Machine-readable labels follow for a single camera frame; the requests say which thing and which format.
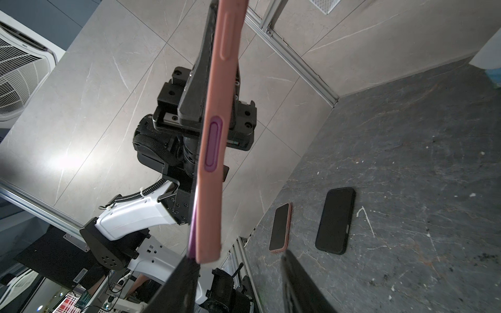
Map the white wire wall basket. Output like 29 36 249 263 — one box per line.
310 0 341 15

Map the small phone pink case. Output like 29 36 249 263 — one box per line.
269 203 292 253

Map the ceiling air conditioner vent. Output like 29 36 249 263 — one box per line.
1 12 65 129

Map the blue tissue packet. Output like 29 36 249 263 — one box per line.
468 37 501 89

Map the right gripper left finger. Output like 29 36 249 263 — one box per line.
143 256 200 313

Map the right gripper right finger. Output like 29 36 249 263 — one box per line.
281 250 336 313

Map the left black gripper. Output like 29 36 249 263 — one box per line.
152 1 257 151

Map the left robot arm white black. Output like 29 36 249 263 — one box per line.
80 1 258 312

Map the black phone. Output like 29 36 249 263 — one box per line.
315 187 356 255

